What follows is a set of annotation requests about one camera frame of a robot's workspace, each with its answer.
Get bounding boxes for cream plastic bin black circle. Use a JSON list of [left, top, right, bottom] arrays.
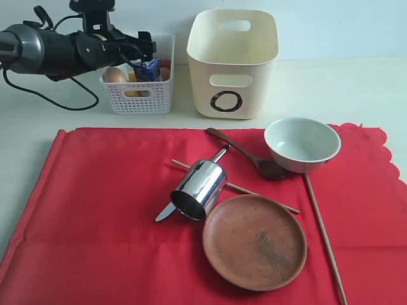
[[186, 9, 279, 119]]

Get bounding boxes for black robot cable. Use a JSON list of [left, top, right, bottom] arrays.
[[2, 5, 100, 111]]

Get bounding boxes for brown wooden spoon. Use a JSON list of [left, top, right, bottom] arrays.
[[205, 128, 286, 180]]

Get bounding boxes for stainless steel cup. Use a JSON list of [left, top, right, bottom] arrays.
[[170, 159, 228, 221]]

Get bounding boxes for blue white milk carton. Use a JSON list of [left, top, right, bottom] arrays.
[[134, 58, 160, 82]]

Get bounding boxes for red cloth table mat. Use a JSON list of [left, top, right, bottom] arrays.
[[1, 123, 406, 304]]

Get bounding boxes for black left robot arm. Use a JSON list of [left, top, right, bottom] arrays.
[[1, 24, 156, 81]]

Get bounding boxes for wooden chopstick under cup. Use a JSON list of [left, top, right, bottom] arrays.
[[171, 159, 300, 215]]

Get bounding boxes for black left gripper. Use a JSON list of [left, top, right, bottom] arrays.
[[101, 29, 156, 71]]

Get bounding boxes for wooden chopstick right side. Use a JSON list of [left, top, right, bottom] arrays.
[[303, 173, 348, 304]]

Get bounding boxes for white ceramic bowl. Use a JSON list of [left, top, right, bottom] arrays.
[[264, 118, 341, 173]]

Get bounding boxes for yellow cheese wedge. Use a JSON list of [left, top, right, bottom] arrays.
[[125, 71, 141, 97]]

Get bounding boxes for white perforated plastic basket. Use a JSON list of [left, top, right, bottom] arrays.
[[100, 33, 176, 115]]

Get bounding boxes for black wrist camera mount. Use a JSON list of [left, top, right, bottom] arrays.
[[69, 0, 115, 34]]

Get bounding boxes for brown egg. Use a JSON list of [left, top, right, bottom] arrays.
[[102, 67, 128, 83]]

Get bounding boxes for red sausage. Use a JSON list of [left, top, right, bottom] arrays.
[[160, 59, 172, 69]]

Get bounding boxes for brown clay plate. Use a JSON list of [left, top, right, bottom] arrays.
[[202, 194, 307, 292]]

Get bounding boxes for table knife steel blade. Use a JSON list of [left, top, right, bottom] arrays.
[[155, 144, 231, 223]]

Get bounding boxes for orange fried chicken nugget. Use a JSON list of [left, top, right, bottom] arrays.
[[160, 67, 170, 81]]

